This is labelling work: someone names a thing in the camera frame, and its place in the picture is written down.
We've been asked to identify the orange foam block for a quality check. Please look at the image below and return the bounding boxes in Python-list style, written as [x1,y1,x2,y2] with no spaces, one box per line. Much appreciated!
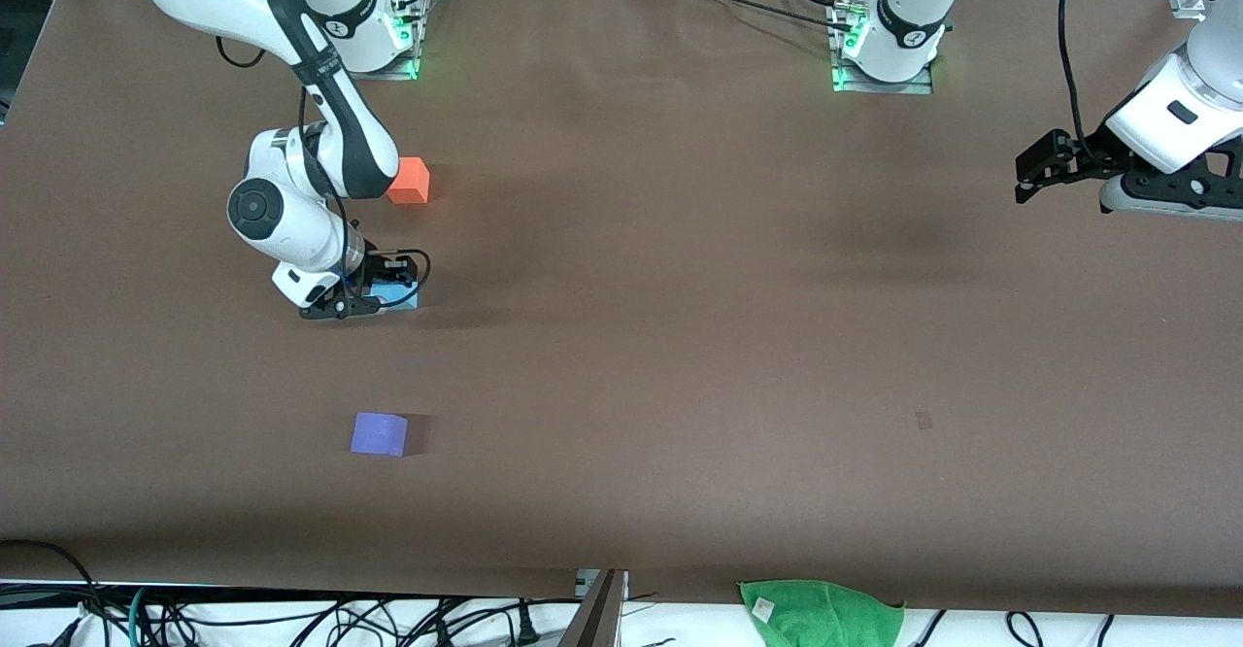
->
[386,156,431,205]

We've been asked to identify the purple foam block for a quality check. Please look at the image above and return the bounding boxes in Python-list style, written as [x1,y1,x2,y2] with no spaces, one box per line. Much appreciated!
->
[351,412,428,458]

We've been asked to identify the brown table cover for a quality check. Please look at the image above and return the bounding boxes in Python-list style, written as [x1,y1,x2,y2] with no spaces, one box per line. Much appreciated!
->
[0,0,1243,619]

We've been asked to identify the green cloth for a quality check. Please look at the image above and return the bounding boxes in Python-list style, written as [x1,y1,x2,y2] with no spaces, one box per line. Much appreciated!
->
[738,579,907,647]

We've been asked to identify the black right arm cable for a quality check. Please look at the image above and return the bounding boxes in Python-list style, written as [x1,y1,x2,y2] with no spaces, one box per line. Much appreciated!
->
[214,35,433,310]

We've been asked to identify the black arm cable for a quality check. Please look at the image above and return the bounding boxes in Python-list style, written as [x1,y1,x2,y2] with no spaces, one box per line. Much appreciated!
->
[1056,0,1100,158]
[214,35,433,310]

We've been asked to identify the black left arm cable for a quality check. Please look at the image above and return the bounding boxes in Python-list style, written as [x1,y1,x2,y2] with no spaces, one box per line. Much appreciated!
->
[1056,0,1100,158]

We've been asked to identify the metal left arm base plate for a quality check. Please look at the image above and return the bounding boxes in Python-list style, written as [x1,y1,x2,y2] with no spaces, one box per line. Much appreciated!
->
[828,0,935,96]

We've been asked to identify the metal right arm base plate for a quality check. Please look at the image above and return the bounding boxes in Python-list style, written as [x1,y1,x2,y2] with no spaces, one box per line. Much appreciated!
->
[319,0,430,82]

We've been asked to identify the aluminium frame post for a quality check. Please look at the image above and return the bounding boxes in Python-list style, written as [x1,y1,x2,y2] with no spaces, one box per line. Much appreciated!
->
[558,569,629,647]

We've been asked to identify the teal cable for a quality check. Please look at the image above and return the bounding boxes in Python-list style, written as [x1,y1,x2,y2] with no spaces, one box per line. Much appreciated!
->
[128,586,158,647]

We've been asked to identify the black looped cable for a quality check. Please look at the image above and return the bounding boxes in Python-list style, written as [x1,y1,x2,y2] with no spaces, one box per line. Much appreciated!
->
[0,540,103,647]

